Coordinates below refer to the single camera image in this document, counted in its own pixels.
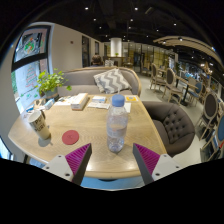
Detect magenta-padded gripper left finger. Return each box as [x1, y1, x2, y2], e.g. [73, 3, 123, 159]
[42, 143, 93, 186]

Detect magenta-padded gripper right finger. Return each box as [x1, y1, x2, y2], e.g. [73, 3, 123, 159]
[132, 143, 183, 186]

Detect clear blue-capped water bottle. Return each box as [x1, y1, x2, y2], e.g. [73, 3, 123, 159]
[105, 93, 130, 154]

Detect flat round red coaster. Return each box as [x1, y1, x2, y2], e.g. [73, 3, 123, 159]
[61, 129, 80, 146]

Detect grey tufted armchair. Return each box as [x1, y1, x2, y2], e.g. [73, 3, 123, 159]
[141, 100, 196, 158]

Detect white printed mug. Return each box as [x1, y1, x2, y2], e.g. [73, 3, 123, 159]
[27, 109, 52, 141]

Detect small white paper napkin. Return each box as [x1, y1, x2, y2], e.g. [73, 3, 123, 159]
[124, 101, 132, 114]

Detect thick white booklet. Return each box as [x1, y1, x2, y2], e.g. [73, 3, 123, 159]
[70, 92, 90, 112]

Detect yellow card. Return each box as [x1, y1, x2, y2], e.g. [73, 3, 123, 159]
[124, 95, 139, 103]

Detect blue and white card box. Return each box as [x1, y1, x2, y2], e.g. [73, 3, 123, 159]
[91, 95, 107, 104]

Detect grey curved sofa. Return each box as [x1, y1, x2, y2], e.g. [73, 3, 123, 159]
[58, 66, 143, 98]

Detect group of dining chairs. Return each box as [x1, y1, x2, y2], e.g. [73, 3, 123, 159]
[148, 62, 224, 161]

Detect green potted plant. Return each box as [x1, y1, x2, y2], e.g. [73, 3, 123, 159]
[34, 68, 73, 100]

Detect grey chevron pillow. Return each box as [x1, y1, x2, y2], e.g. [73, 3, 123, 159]
[93, 68, 133, 95]

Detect person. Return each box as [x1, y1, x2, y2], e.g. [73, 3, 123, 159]
[90, 54, 104, 67]

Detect white round column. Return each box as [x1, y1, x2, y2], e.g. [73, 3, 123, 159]
[110, 37, 123, 57]

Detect colourful window poster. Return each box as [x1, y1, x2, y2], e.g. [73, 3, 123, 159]
[13, 25, 51, 63]

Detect group of ceiling spotlights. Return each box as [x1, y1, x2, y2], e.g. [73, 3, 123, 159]
[83, 0, 188, 38]

